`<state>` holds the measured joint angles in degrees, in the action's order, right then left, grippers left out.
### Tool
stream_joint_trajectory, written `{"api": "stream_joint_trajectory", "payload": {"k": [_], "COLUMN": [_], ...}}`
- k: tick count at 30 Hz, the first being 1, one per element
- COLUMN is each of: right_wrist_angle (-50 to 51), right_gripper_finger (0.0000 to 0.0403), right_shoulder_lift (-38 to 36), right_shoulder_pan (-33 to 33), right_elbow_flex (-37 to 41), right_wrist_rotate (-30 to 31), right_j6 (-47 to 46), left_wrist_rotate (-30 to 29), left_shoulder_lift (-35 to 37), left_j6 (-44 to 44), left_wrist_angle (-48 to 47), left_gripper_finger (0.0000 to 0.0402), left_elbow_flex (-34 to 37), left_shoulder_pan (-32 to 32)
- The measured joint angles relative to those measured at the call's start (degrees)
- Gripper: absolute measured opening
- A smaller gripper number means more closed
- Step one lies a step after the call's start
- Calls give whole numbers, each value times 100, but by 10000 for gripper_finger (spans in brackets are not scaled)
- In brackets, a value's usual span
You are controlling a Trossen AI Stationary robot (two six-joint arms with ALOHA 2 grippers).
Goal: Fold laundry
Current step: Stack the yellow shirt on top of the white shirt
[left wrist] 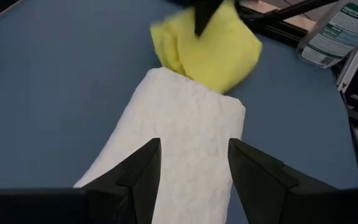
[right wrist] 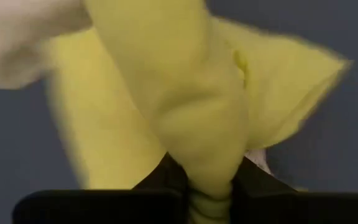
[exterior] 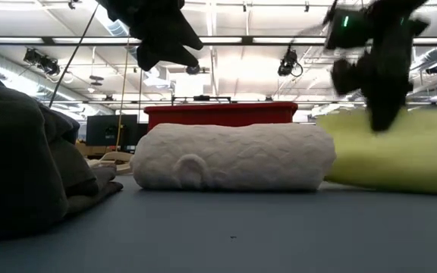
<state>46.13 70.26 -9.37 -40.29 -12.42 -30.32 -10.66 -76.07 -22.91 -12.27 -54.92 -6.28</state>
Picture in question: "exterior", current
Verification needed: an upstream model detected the beige striped cloth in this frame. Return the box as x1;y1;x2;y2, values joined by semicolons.
85;150;135;176

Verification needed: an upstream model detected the black ceiling beam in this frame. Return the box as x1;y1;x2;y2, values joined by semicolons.
0;34;437;48

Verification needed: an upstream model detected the yellow hanging cord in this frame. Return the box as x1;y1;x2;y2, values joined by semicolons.
114;37;130;152

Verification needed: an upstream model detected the white lace garment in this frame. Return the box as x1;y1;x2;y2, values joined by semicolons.
130;121;338;192

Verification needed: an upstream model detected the red plastic laundry basket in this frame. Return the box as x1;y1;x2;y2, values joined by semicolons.
143;101;300;132

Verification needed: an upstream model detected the black monitor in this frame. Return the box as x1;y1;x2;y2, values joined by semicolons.
86;115;149;149

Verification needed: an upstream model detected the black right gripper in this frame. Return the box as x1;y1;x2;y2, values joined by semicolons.
358;47;415;133

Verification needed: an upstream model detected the black ceiling camera rig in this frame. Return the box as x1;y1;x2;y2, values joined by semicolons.
22;48;61;77

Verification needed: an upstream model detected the cardboard box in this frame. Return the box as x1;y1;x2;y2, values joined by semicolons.
74;140;117;157

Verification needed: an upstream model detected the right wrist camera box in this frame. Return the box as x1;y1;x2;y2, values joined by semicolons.
330;58;364;96

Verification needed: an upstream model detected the yellow shirt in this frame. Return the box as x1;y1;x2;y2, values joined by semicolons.
315;107;437;197

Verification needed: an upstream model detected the dark grey garment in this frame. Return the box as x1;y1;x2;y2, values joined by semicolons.
0;62;125;243

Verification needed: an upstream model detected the thin black cable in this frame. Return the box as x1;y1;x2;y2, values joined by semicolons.
49;3;101;109

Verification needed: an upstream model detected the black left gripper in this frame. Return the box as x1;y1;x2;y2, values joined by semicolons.
129;11;205;73

